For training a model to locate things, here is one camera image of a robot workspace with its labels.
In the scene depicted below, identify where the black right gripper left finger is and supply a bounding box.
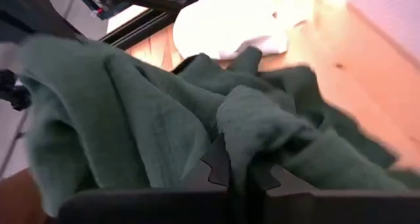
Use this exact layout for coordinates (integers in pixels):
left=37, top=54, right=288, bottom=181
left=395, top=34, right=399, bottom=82
left=199, top=133, right=231, bottom=189

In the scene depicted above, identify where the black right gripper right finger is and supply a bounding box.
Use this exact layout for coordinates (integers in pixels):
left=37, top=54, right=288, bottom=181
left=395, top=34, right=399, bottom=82
left=248, top=160, right=282, bottom=192

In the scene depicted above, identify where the dark green cloth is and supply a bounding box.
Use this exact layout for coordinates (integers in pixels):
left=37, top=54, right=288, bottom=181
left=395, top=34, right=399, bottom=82
left=19, top=33, right=420, bottom=218

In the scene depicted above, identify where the white cloth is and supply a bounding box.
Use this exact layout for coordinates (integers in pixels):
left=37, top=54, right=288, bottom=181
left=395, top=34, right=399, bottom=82
left=172, top=0, right=316, bottom=60

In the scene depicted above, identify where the black table frame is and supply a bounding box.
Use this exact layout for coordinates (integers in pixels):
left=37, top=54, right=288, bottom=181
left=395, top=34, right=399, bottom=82
left=64, top=0, right=217, bottom=51

